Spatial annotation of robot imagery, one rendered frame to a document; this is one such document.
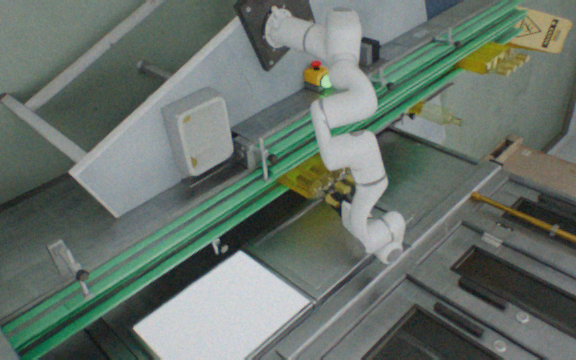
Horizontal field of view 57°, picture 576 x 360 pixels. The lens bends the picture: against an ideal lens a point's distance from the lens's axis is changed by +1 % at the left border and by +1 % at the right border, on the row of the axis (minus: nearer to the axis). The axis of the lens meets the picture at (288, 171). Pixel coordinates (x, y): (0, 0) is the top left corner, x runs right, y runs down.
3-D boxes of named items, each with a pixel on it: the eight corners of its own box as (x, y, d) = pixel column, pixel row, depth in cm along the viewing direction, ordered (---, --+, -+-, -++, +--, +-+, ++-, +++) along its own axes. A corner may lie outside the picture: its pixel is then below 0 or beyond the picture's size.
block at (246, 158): (235, 162, 179) (248, 170, 175) (230, 139, 174) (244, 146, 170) (243, 157, 181) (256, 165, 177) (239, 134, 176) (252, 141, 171)
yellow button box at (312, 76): (303, 86, 200) (318, 92, 195) (302, 68, 195) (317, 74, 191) (316, 80, 203) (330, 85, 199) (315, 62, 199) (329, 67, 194)
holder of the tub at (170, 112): (179, 180, 174) (193, 190, 169) (160, 107, 157) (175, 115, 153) (220, 157, 183) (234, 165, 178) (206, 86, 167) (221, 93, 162)
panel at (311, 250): (128, 334, 151) (198, 412, 131) (125, 327, 150) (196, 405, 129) (336, 184, 199) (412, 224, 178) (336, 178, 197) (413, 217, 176)
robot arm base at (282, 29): (254, 24, 167) (289, 36, 158) (276, -7, 169) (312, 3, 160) (275, 54, 179) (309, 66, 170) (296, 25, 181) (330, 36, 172)
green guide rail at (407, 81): (258, 165, 178) (275, 174, 173) (258, 163, 177) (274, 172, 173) (512, 9, 271) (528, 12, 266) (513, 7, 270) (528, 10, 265)
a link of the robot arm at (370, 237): (373, 164, 143) (391, 228, 151) (333, 185, 139) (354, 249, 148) (391, 172, 135) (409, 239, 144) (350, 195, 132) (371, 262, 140)
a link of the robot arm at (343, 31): (325, 87, 146) (328, 30, 137) (323, 55, 166) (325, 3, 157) (360, 87, 146) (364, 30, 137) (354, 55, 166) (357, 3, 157)
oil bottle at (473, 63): (446, 65, 245) (504, 81, 227) (447, 53, 241) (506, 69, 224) (453, 60, 248) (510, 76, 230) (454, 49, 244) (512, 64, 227)
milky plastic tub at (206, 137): (176, 169, 170) (192, 179, 165) (160, 108, 157) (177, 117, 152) (218, 145, 179) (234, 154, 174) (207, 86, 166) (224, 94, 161)
